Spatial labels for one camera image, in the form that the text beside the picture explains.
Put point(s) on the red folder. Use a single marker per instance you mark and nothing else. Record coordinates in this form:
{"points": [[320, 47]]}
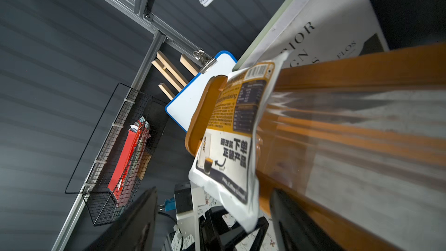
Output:
{"points": [[117, 181]]}

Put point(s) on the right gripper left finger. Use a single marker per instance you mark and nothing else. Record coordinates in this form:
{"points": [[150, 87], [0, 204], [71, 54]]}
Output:
{"points": [[134, 229]]}

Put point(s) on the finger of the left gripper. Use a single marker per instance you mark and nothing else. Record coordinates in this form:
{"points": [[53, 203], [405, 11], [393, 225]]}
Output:
{"points": [[215, 234]]}

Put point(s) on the yellow coffee bag top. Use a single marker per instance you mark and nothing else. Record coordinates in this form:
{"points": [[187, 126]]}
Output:
{"points": [[225, 164]]}

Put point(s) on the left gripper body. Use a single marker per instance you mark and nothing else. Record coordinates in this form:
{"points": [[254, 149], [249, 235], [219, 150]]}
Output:
{"points": [[183, 197]]}

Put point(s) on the wooden easel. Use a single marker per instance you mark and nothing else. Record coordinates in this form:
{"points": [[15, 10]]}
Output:
{"points": [[172, 74]]}

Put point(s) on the whiteboard with blue frame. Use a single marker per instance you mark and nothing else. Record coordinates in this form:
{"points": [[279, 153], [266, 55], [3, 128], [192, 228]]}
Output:
{"points": [[184, 104]]}

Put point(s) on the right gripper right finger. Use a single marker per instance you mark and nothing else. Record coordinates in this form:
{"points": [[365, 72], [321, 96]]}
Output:
{"points": [[295, 230]]}

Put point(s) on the black wire side basket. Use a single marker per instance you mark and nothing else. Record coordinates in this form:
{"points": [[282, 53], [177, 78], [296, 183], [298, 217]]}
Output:
{"points": [[95, 167]]}

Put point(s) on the wooden two-tier shelf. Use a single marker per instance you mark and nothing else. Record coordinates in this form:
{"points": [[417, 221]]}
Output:
{"points": [[360, 145]]}

